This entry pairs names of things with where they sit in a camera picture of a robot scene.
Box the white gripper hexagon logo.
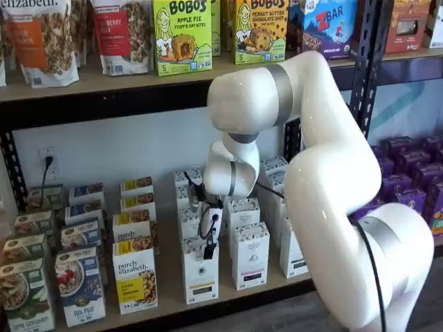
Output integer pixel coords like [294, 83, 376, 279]
[199, 203, 224, 260]

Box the white tea box yellow strip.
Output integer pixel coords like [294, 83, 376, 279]
[182, 237, 220, 305]
[179, 204, 208, 240]
[173, 167, 205, 190]
[175, 183, 195, 211]

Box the orange snack box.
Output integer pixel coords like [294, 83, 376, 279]
[384, 0, 433, 55]

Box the tan neighbour rack shelf board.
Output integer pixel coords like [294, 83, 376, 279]
[382, 46, 443, 63]

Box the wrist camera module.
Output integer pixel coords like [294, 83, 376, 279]
[188, 179, 207, 208]

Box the yellow Bobo's peanut butter box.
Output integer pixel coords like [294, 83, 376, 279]
[234, 0, 290, 66]

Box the granola bag orange label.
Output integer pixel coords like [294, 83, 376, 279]
[3, 0, 81, 88]

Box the granola bag red label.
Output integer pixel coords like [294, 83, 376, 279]
[91, 0, 154, 76]

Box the tan shelf board with bags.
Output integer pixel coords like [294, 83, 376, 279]
[0, 51, 357, 103]

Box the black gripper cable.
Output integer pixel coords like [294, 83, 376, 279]
[183, 170, 287, 243]

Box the green Bobo's apple pie box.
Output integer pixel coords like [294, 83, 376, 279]
[210, 0, 222, 57]
[152, 0, 213, 77]

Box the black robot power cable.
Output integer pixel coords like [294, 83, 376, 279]
[358, 221, 388, 332]

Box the white wall outlet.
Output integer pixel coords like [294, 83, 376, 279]
[37, 146, 59, 181]

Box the black plug with cord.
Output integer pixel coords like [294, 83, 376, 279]
[40, 154, 55, 210]

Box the tan shelf board with boxes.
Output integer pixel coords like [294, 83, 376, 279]
[51, 186, 314, 332]

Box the white snack box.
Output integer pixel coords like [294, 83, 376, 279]
[422, 3, 443, 49]

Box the blue Zbar box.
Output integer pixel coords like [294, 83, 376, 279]
[287, 0, 358, 62]

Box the white tea box pink strip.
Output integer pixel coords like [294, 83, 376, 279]
[231, 221, 271, 291]
[226, 197, 261, 259]

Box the black metal neighbour rack frame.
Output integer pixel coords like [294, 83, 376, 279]
[359, 0, 443, 146]

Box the black metal shelving rack frame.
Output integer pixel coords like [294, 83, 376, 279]
[0, 0, 373, 332]

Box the purely elizabeth yellow label box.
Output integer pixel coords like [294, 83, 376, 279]
[120, 176, 154, 201]
[112, 238, 159, 315]
[120, 192, 157, 222]
[112, 211, 160, 252]

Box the green apple cinnamon cereal box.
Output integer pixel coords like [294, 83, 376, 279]
[0, 257, 57, 332]
[26, 183, 65, 212]
[0, 233, 48, 268]
[13, 209, 56, 239]

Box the grey panel with teal stripe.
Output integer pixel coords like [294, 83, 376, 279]
[341, 60, 443, 148]

